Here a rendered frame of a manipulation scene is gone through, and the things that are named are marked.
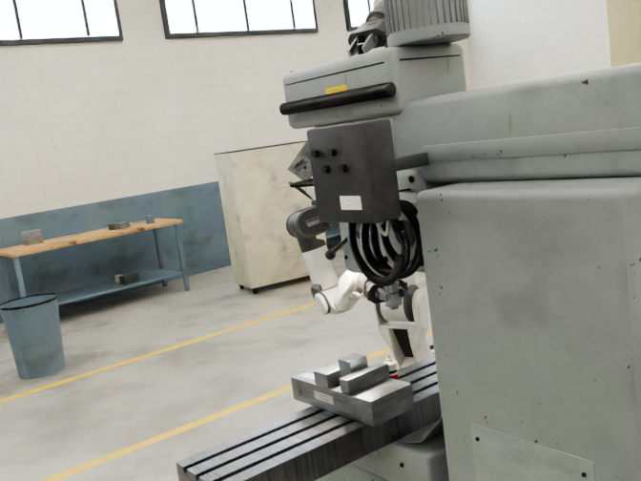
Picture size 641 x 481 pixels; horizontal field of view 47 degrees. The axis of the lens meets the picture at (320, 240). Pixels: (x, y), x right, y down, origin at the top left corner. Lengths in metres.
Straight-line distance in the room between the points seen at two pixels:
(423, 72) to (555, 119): 0.45
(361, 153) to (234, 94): 9.07
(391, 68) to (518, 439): 0.88
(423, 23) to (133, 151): 8.21
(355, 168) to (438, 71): 0.45
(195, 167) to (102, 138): 1.32
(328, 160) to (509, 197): 0.40
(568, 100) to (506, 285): 0.37
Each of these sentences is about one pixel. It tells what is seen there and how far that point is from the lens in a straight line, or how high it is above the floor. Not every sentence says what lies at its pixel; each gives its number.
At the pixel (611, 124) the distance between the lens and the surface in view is 1.44.
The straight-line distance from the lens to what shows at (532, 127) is 1.54.
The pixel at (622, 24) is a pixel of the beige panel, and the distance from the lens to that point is 3.56.
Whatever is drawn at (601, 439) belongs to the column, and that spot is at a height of 1.10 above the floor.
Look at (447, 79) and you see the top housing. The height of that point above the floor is 1.80.
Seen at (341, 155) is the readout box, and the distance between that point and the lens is 1.56.
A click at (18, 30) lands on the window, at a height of 3.31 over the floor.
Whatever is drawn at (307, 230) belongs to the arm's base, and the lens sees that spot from 2.48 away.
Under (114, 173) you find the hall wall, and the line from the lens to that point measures 9.69.
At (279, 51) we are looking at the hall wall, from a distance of 11.06.
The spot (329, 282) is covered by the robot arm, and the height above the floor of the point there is 1.20.
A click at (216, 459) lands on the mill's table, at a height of 0.96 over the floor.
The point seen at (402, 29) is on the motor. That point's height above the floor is 1.92.
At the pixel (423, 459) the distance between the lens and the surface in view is 1.95.
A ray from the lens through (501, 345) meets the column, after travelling 1.54.
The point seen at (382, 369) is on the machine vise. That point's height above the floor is 1.06.
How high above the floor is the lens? 1.72
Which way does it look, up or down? 9 degrees down
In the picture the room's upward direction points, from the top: 8 degrees counter-clockwise
